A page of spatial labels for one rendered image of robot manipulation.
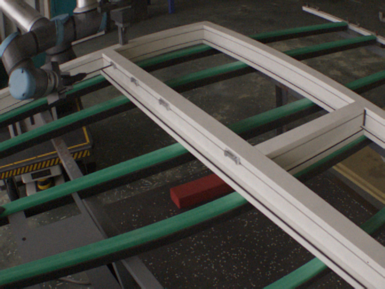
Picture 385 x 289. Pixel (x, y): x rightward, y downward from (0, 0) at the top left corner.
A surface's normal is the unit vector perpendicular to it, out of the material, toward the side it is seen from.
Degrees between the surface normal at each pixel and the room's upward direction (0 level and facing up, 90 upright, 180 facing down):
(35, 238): 0
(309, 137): 90
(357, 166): 0
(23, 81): 69
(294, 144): 90
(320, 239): 90
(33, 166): 90
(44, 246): 0
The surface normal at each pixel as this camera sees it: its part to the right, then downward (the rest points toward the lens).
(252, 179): -0.86, 0.32
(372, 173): -0.07, -0.86
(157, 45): 0.51, 0.41
